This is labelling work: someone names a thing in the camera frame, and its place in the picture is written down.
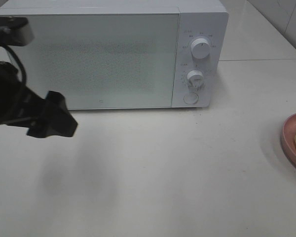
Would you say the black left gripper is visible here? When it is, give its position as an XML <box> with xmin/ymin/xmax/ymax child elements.
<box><xmin>0</xmin><ymin>61</ymin><xmax>78</xmax><ymax>138</ymax></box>

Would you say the white microwave door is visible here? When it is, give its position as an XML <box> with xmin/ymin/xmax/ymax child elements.
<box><xmin>13</xmin><ymin>13</ymin><xmax>179</xmax><ymax>109</ymax></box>

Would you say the round white door release button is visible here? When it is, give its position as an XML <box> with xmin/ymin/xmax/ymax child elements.
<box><xmin>184</xmin><ymin>93</ymin><xmax>199</xmax><ymax>105</ymax></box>

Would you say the white microwave knob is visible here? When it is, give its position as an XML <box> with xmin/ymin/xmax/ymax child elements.
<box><xmin>190</xmin><ymin>37</ymin><xmax>211</xmax><ymax>59</ymax></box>
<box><xmin>186</xmin><ymin>70</ymin><xmax>204</xmax><ymax>88</ymax></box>

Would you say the pink plate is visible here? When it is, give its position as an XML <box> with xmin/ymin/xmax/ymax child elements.
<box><xmin>280</xmin><ymin>113</ymin><xmax>296</xmax><ymax>168</ymax></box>

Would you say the white microwave oven body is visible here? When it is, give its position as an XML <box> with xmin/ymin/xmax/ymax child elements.
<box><xmin>0</xmin><ymin>0</ymin><xmax>228</xmax><ymax>110</ymax></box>

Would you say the black left camera cable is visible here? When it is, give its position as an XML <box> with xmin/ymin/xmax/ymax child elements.
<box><xmin>0</xmin><ymin>44</ymin><xmax>28</xmax><ymax>86</ymax></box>

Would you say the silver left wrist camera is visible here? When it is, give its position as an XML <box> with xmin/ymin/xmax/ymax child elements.
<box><xmin>0</xmin><ymin>16</ymin><xmax>34</xmax><ymax>46</ymax></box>

